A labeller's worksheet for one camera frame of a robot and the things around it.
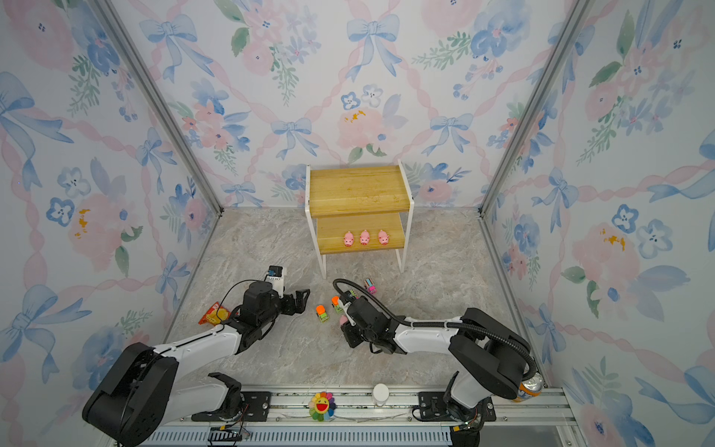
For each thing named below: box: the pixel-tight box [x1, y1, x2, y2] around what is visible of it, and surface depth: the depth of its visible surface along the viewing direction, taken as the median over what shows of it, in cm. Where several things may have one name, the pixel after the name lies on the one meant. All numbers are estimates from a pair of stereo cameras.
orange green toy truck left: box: [315, 304, 330, 324], surface depth 91 cm
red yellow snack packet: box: [197, 301, 231, 326], surface depth 90 cm
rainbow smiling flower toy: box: [309, 391, 338, 422], surface depth 75 cm
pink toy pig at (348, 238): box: [343, 230, 355, 247], surface depth 90 cm
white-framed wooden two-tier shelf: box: [304, 159, 415, 280], surface depth 82 cm
